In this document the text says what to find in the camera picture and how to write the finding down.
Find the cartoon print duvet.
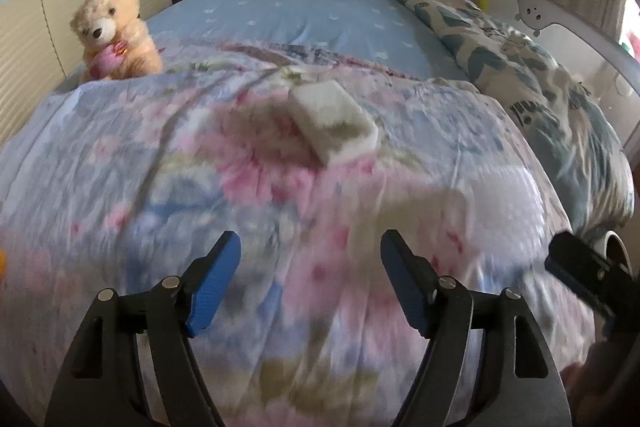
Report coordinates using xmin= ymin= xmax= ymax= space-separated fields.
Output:
xmin=381 ymin=0 xmax=635 ymax=238

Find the white cloth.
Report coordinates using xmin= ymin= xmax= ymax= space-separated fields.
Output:
xmin=288 ymin=82 xmax=379 ymax=165

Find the grey bed guard rail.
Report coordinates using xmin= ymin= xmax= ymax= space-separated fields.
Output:
xmin=460 ymin=0 xmax=640 ymax=108

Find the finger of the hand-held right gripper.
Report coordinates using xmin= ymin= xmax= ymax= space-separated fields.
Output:
xmin=544 ymin=232 xmax=640 ymax=338

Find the blue bed sheet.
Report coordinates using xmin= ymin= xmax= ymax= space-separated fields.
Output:
xmin=145 ymin=0 xmax=468 ymax=80

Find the white round waste bin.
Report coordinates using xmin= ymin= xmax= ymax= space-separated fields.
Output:
xmin=597 ymin=229 xmax=631 ymax=268

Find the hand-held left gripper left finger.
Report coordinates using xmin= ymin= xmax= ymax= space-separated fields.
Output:
xmin=44 ymin=230 xmax=242 ymax=427

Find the beige teddy bear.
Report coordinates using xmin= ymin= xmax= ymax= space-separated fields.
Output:
xmin=69 ymin=0 xmax=165 ymax=82

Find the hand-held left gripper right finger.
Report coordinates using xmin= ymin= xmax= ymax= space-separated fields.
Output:
xmin=380 ymin=229 xmax=573 ymax=427

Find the floral blanket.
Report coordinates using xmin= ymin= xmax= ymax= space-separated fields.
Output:
xmin=0 ymin=42 xmax=596 ymax=427

